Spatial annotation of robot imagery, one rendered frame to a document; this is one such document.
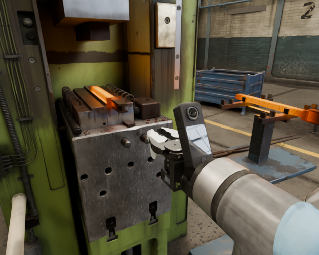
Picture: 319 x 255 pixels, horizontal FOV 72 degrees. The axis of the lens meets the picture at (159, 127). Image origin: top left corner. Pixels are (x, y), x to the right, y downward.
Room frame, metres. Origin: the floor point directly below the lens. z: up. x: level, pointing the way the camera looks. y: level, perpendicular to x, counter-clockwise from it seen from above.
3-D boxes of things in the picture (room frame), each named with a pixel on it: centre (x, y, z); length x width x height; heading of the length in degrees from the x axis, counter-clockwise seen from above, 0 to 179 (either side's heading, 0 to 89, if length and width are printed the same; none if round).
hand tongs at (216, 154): (1.03, -0.52, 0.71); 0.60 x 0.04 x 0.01; 114
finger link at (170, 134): (0.46, -0.03, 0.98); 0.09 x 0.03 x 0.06; 24
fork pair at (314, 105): (0.93, -0.56, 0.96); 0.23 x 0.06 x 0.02; 25
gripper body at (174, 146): (0.35, -0.06, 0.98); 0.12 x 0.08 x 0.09; 28
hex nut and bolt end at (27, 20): (0.80, 0.43, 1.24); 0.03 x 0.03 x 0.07; 29
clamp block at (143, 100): (0.89, 0.06, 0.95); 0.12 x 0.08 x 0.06; 29
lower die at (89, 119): (0.94, 0.29, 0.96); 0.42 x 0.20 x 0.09; 29
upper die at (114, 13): (0.94, 0.29, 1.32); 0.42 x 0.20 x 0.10; 29
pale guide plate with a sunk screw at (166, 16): (1.02, -0.03, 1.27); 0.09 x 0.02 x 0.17; 119
